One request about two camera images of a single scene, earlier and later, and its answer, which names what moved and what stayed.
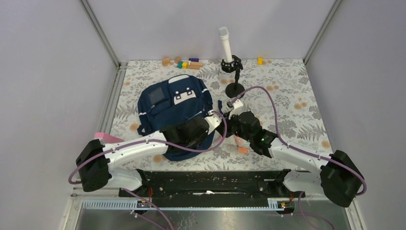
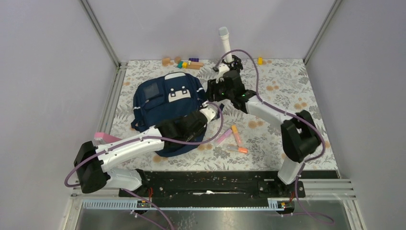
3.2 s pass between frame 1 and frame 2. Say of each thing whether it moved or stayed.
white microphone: stayed
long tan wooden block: stayed
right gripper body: moved
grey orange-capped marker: stayed
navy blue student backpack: moved
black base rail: stayed
